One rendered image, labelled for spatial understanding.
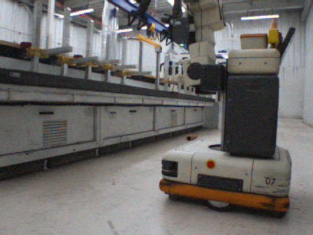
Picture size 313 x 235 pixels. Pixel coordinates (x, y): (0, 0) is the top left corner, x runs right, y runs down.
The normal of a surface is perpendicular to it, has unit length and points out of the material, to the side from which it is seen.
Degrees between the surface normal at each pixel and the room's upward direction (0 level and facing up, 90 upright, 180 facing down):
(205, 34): 90
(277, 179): 90
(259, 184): 90
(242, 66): 90
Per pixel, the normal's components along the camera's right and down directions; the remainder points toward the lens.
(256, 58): -0.45, 0.04
